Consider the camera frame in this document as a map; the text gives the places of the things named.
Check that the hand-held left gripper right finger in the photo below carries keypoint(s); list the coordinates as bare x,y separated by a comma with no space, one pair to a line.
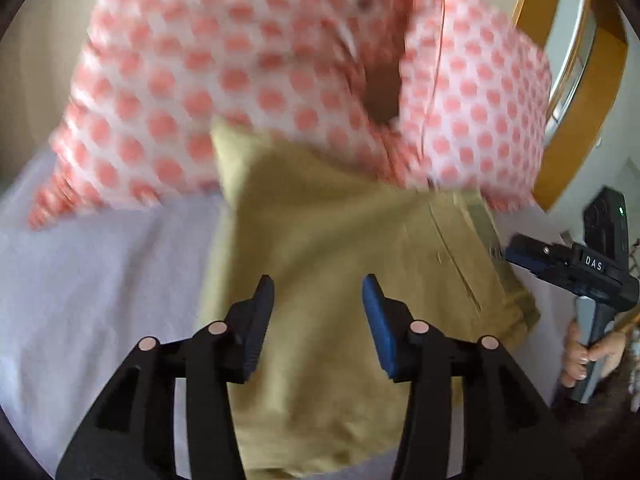
380,325

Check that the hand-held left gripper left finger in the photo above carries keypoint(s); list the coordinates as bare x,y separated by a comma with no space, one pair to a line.
257,322

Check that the khaki pants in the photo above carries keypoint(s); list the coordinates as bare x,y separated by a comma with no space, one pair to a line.
345,280

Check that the person's right hand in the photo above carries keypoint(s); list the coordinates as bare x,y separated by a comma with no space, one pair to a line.
587,352

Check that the pink polka-dot shirt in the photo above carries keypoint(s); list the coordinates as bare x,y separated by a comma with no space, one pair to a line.
300,70

